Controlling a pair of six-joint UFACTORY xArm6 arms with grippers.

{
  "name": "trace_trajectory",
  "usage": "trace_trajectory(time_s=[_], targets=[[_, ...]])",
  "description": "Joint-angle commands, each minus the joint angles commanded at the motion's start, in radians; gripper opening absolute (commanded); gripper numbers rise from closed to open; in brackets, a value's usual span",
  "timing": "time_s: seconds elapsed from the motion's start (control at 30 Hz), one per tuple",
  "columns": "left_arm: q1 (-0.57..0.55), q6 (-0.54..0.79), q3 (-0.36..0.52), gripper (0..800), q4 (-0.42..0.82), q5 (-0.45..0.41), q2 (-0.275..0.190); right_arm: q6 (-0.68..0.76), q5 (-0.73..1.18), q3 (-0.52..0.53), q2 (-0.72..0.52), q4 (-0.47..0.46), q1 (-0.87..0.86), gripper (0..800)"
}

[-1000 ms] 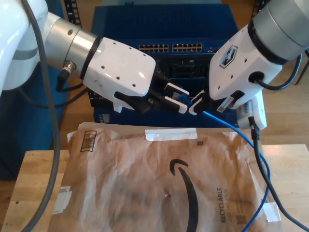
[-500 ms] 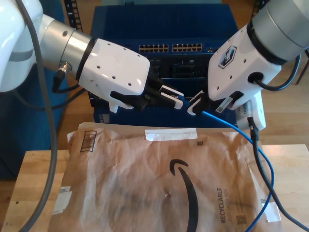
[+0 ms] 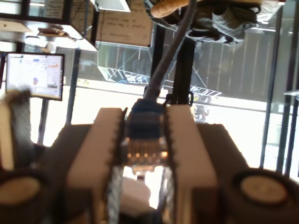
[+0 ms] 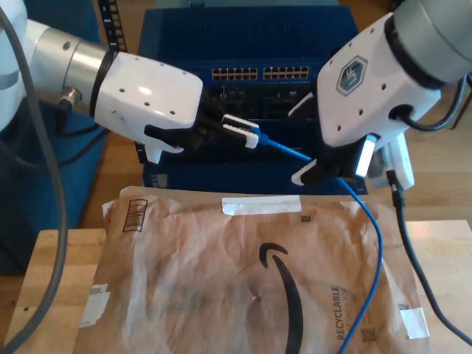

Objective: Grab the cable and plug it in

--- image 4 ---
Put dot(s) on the black rack server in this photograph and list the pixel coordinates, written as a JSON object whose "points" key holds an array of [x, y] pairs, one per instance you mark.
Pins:
{"points": [[265, 103]]}

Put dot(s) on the dark blue flat chassis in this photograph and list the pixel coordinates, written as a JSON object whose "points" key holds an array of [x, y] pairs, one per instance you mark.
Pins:
{"points": [[221, 177]]}

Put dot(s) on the white tape strip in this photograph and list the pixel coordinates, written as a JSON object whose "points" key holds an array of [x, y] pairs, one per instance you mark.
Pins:
{"points": [[258, 204]]}

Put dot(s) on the brown paper mailer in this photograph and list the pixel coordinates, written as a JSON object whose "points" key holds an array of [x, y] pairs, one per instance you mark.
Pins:
{"points": [[184, 295]]}

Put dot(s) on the blue couch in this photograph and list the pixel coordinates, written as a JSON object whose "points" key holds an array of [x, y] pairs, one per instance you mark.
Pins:
{"points": [[29, 221]]}

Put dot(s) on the small white paper label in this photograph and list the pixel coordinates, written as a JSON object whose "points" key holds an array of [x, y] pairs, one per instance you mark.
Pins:
{"points": [[414, 322]]}

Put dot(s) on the white barcode shipping label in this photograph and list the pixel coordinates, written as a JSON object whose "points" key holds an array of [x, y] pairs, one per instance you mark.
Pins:
{"points": [[94, 308]]}

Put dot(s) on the blue network switch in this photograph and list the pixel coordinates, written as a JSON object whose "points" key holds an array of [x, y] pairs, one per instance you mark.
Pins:
{"points": [[250, 37]]}

